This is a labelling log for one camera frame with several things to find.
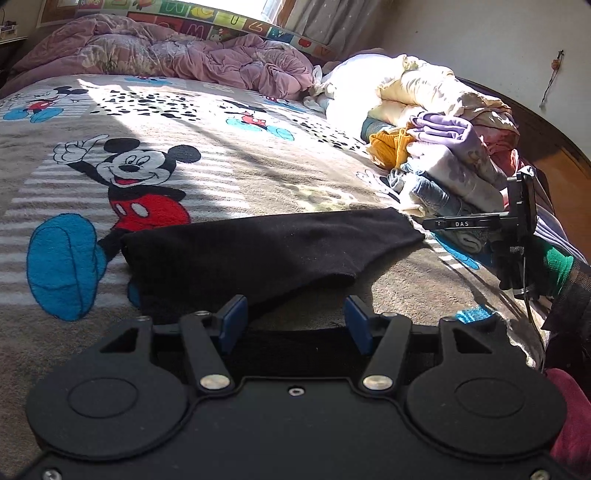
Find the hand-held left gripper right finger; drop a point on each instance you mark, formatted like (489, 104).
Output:
(358, 323)

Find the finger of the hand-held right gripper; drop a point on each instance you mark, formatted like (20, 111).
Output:
(434, 223)

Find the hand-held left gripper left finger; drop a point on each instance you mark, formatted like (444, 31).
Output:
(233, 323)

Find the black garment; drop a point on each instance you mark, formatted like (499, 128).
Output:
(258, 258)

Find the lilac cloth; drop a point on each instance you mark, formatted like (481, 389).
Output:
(551, 230)

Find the folded blue jeans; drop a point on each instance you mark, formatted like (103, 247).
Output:
(429, 189)

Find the pale rolled cloth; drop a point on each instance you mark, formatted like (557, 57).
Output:
(468, 241)

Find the pale floral folded garment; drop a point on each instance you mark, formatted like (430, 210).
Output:
(466, 170)

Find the wooden headboard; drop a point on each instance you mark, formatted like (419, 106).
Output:
(568, 166)

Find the salmon pink blanket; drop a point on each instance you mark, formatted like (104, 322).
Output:
(498, 134)

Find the mustard yellow garment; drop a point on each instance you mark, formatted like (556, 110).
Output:
(392, 145)

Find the cartoon mouse printed blanket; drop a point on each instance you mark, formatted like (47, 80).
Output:
(231, 152)

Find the white crumpled cloth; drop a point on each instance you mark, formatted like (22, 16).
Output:
(318, 90)

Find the maroon cloth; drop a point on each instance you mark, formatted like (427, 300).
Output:
(572, 415)

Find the grey patterned curtain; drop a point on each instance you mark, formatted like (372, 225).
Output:
(332, 18)

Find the pink quilt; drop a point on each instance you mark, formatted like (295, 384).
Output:
(184, 50)

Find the dark bedside table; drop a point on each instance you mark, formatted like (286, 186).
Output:
(9, 46)

